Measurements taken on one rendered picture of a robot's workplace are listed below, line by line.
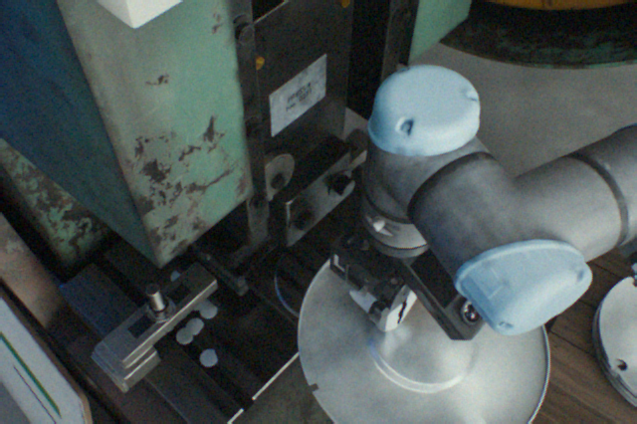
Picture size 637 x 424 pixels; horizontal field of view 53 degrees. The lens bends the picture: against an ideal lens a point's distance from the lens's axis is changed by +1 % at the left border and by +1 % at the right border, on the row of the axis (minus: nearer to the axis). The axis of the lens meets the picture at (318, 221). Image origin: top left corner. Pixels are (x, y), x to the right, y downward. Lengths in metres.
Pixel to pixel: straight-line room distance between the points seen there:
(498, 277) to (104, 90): 0.25
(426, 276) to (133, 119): 0.32
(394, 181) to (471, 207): 0.06
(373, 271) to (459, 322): 0.09
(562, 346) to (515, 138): 0.90
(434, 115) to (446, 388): 0.39
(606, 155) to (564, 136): 1.63
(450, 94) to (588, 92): 1.83
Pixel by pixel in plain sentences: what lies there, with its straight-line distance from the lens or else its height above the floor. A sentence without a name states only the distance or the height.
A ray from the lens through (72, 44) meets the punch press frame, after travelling 0.33.
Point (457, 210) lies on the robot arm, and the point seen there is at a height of 1.13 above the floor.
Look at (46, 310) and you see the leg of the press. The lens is 1.03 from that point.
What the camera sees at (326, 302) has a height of 0.79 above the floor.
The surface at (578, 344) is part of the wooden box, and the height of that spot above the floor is 0.35.
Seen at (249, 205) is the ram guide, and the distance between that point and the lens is 0.54.
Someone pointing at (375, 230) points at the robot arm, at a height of 1.03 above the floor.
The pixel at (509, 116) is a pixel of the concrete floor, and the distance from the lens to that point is 2.11.
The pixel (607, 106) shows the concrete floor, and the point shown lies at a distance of 2.26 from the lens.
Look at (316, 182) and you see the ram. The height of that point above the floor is 0.97.
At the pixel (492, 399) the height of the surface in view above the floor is 0.78.
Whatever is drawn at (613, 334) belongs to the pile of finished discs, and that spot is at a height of 0.39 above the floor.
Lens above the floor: 1.47
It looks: 56 degrees down
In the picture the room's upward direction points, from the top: 2 degrees clockwise
